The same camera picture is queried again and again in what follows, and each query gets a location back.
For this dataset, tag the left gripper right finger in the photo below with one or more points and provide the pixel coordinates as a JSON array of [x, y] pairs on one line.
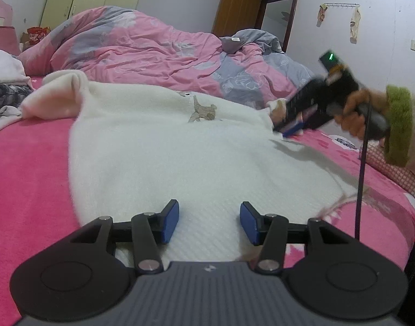
[[270, 232]]

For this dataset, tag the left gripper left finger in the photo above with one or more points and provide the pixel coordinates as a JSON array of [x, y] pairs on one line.
[[149, 230]]

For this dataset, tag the cream fleece sweater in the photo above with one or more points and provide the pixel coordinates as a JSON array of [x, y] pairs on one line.
[[133, 148]]

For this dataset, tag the green cuffed sleeve forearm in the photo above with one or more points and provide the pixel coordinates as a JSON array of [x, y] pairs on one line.
[[400, 143]]

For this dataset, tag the pile of white clothes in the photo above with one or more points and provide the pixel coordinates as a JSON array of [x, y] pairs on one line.
[[15, 86]]

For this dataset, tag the right hand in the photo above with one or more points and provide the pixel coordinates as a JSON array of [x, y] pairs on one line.
[[351, 121]]

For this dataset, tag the pink grey floral duvet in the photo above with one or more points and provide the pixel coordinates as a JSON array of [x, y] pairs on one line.
[[117, 45]]

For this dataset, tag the pink floral bed blanket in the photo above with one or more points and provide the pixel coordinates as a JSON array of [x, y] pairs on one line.
[[36, 209]]

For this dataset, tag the brown wooden door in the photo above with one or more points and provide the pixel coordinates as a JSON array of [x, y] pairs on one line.
[[235, 15]]

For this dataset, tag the red snack bag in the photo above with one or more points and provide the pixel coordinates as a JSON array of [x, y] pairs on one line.
[[36, 34]]

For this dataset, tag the dark red cushion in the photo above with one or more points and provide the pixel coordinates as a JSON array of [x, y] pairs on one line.
[[8, 40]]

